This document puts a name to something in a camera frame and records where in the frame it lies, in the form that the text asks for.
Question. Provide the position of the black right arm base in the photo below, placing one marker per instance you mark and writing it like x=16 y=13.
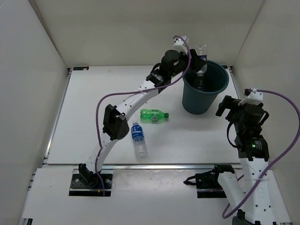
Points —
x=207 y=184

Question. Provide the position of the green plastic bottle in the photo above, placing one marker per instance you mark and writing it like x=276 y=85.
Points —
x=153 y=116

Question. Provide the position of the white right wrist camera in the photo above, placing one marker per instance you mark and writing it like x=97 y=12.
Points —
x=253 y=97

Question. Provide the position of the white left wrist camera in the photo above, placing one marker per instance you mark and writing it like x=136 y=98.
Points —
x=179 y=45

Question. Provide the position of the dark teal plastic bin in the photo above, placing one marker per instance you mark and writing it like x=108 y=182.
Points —
x=198 y=100

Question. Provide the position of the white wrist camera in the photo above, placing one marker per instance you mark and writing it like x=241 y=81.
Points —
x=179 y=45
x=253 y=97

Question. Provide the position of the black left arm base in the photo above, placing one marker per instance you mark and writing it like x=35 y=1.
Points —
x=87 y=183

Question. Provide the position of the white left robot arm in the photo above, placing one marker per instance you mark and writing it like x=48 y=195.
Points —
x=116 y=117

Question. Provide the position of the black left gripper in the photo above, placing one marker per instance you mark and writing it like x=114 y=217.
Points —
x=194 y=60

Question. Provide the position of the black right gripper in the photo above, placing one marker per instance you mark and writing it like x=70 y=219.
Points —
x=229 y=102

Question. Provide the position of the clear Pepsi bottle black cap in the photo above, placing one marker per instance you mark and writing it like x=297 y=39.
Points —
x=201 y=63

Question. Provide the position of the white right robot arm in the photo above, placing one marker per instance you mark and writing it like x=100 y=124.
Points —
x=252 y=204

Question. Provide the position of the clear bottle blue label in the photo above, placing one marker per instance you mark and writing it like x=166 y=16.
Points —
x=138 y=140

